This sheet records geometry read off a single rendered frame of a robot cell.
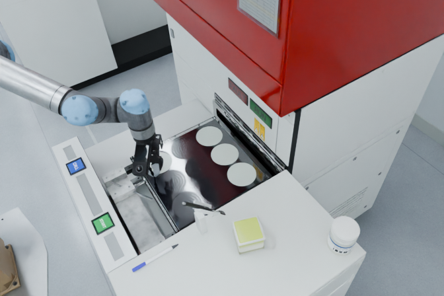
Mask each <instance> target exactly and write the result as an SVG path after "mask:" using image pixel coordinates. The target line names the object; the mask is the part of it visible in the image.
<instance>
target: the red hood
mask: <svg viewBox="0 0 444 296"><path fill-rule="evenodd" d="M154 2H156V3H157V4H158V5H159V6H160V7H161V8H162V9H163V10H165V11H166V12H167V13H168V14H169V15H170V16H171V17H172V18H173V19H174V20H175V21H176V22H177V23H178V24H179V25H180V26H182V27H183V28H184V29H185V30H186V31H187V32H188V33H189V34H191V35H192V36H193V37H194V38H195V39H196V40H197V41H198V42H199V43H200V44H201V45H202V46H203V47H204V48H205V49H207V50H208V51H209V52H210V53H211V54H212V55H213V56H214V57H216V58H217V59H218V60H219V61H220V62H221V63H222V64H223V65H224V66H225V67H226V68H227V69H228V70H229V71H230V72H231V73H232V74H234V75H235V76H236V77H237V78H238V79H239V80H240V81H241V82H243V83H244V84H245V85H246V86H247V87H248V88H249V89H250V90H251V91H252V92H253V93H254V94H255V95H256V96H257V97H258V98H260V99H261V100H262V101H263V102H264V103H265V104H266V105H267V106H269V107H270V108H271V109H272V110H273V111H274V112H275V113H276V114H277V115H278V116H279V117H280V118H282V117H284V116H286V115H288V114H290V113H292V112H294V111H295V110H297V109H299V108H301V107H303V106H305V105H307V104H308V103H310V102H312V101H314V100H316V99H318V98H320V97H322V96H324V95H326V94H328V93H330V92H332V91H334V90H336V89H338V88H339V87H341V86H343V85H345V84H347V83H349V82H351V81H353V80H354V79H356V78H358V77H360V76H362V75H364V74H366V73H368V72H370V71H372V70H374V69H376V68H378V67H380V66H382V65H383V64H385V63H387V62H389V61H391V60H393V59H395V58H397V57H398V56H401V55H402V54H405V53H406V52H409V51H410V50H412V49H414V48H416V47H418V46H420V45H422V44H424V43H426V42H427V41H429V40H431V39H433V38H435V37H437V36H439V35H441V34H442V33H444V0H154Z"/></svg>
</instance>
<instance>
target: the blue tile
mask: <svg viewBox="0 0 444 296"><path fill-rule="evenodd" d="M67 166H68V167H69V170H70V172H71V173H73V172H76V171H78V170H80V169H82V168H84V165H83V163H82V161H81V159H79V160H77V161H75V162H73V163H70V164H68V165H67Z"/></svg>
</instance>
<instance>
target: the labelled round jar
mask: <svg viewBox="0 0 444 296"><path fill-rule="evenodd" d="M359 234H360V228H359V225H358V224H357V222H356V221H355V220H354V219H352V218H351V217H346V216H340V217H337V218H336V219H335V220H334V221H333V223H332V226H331V229H330V232H329V235H328V238H327V246H328V248H329V249H330V251H331V252H332V253H334V254H336V255H338V256H346V255H348V254H349V253H350V252H351V251H352V249H353V247H354V245H355V243H356V240H357V238H358V236H359Z"/></svg>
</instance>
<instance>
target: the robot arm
mask: <svg viewBox="0 0 444 296"><path fill-rule="evenodd" d="M0 87H1V88H3V89H5V90H7V91H10V92H12V93H14V94H16V95H18V96H21V97H23V98H25V99H27V100H29V101H31V102H33V103H35V104H37V105H39V106H42V107H44V108H46V109H48V110H50V111H52V112H55V113H56V114H59V115H61V116H63V117H64V118H65V120H66V121H67V122H68V123H70V124H72V125H75V126H87V125H89V124H101V123H128V128H129V130H130V132H131V136H132V137H133V140H134V141H135V142H136V145H135V154H134V160H133V169H132V174H133V175H134V176H142V177H146V176H148V174H149V175H150V176H152V177H157V176H158V175H159V173H160V171H161V169H162V167H163V158H162V156H159V155H160V153H159V149H160V147H159V146H161V149H163V140H162V137H161V134H156V133H155V125H154V121H153V119H152V115H151V111H150V105H149V102H148V100H147V97H146V95H145V93H144V92H143V91H142V90H140V89H131V90H126V91H124V92H123V93H122V94H121V96H120V97H95V96H87V95H85V94H83V93H81V92H78V91H76V90H74V89H71V88H69V87H67V86H65V85H63V84H61V83H58V82H57V81H55V80H53V79H50V78H48V77H46V76H44V75H41V74H39V73H37V72H35V71H33V70H31V69H29V68H27V67H25V66H23V65H20V64H18V63H16V62H15V54H14V52H13V50H12V49H11V47H10V45H8V43H6V42H4V41H3V40H0ZM157 136H159V138H156V137H157ZM161 142H162V144H161ZM150 164H151V167H152V168H153V171H152V168H151V167H150Z"/></svg>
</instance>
